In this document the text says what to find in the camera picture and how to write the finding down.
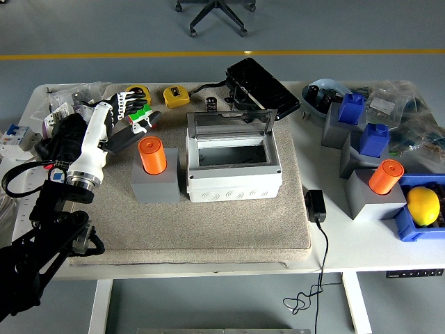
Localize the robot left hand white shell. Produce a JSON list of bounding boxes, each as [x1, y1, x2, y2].
[[67, 88, 163, 179]]

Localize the orange battery cylinder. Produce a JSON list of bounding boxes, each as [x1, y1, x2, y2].
[[138, 136, 168, 176], [369, 159, 405, 196]]

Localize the transparent hinged box lid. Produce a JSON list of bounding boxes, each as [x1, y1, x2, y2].
[[186, 109, 278, 140]]

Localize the black folded cloth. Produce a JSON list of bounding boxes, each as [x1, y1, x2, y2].
[[34, 113, 91, 164]]

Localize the white plug adapter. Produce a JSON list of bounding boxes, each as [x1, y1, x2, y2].
[[21, 132, 45, 152]]

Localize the large colourful puzzle cube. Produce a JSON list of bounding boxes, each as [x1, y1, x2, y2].
[[127, 103, 156, 129]]

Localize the round yellow tape measure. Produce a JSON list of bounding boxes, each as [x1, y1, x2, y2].
[[125, 85, 153, 105]]

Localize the white blue circuit breaker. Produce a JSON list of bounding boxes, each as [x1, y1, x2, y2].
[[0, 123, 31, 161]]

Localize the grey holder block round hole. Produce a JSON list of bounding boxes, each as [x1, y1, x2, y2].
[[131, 148, 181, 205]]

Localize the squarish yellow tape measure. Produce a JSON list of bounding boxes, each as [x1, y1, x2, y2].
[[163, 85, 191, 110]]

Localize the grey-brown mat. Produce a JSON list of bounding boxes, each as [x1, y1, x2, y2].
[[68, 82, 312, 269]]

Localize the white table leg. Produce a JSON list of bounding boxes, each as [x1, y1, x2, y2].
[[88, 279, 114, 334], [342, 272, 373, 334]]

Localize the black flat power unit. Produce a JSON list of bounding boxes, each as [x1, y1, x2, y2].
[[225, 58, 302, 123]]

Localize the black office chair base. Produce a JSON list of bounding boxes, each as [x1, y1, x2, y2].
[[175, 0, 257, 38]]

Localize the black plug adapter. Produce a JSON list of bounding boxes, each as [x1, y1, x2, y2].
[[305, 189, 327, 223]]

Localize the light blue bowl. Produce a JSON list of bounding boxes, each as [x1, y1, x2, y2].
[[300, 78, 355, 121]]

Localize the blue bottle-shaped block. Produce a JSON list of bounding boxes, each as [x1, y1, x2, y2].
[[337, 93, 366, 126], [357, 123, 391, 157]]

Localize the clear bag pale parts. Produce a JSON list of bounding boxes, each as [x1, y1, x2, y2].
[[366, 80, 420, 121]]

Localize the clear bag dark parts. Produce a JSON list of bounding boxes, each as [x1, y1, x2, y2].
[[389, 97, 445, 171]]

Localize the blue plastic bin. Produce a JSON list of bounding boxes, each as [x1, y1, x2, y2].
[[394, 173, 445, 243]]

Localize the yellow lemon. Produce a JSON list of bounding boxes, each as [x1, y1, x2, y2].
[[405, 186, 442, 227]]

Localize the black table control panel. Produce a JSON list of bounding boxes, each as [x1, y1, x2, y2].
[[385, 269, 445, 279]]

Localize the black strap of power unit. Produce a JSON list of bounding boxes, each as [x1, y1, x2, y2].
[[190, 80, 229, 95]]

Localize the grey plastic enclosure box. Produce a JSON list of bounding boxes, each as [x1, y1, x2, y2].
[[184, 132, 282, 204]]

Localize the black adapter cord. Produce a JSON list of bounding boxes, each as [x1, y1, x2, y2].
[[283, 219, 344, 334]]

